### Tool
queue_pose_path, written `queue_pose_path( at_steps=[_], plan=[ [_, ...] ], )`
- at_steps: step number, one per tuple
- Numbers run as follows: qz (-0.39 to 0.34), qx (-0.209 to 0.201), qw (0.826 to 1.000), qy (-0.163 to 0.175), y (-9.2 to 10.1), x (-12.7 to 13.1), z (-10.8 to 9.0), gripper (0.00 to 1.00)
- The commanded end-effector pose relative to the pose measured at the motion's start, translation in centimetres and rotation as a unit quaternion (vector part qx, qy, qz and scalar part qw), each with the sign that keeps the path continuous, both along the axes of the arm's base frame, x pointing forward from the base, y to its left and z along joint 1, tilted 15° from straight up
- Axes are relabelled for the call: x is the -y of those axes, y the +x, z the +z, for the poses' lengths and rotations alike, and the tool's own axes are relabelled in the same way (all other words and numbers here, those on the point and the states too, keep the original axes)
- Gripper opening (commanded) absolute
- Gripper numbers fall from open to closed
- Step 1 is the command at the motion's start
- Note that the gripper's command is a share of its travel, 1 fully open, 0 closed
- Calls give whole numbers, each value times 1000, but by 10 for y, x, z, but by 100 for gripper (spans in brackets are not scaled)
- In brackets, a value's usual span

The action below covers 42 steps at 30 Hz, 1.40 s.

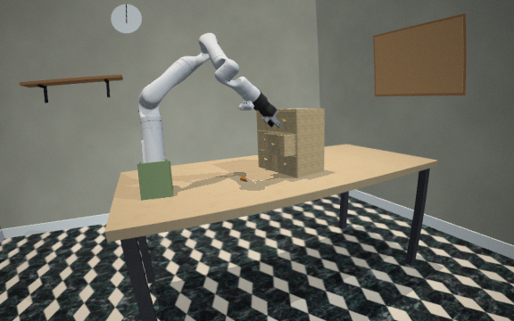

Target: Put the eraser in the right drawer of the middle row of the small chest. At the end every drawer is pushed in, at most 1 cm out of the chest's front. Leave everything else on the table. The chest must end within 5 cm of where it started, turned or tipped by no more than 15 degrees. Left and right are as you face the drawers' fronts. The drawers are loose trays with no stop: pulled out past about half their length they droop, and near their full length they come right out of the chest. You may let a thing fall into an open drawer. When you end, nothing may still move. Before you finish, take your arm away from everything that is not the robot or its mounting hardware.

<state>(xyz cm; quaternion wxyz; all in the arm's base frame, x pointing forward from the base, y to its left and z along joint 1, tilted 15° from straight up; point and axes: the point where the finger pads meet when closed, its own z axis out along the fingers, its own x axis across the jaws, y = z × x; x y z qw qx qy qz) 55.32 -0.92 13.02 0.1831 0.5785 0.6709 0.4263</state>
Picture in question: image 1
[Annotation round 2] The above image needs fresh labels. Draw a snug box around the small wooden chest of drawers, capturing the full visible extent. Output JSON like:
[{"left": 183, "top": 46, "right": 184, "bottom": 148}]
[{"left": 257, "top": 109, "right": 325, "bottom": 178}]

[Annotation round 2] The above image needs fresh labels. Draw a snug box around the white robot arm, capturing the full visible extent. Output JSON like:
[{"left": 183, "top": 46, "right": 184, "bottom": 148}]
[{"left": 138, "top": 33, "right": 253, "bottom": 163}]

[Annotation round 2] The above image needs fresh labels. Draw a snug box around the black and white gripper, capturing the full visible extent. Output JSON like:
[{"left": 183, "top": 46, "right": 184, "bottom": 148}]
[{"left": 239, "top": 85, "right": 282, "bottom": 128}]

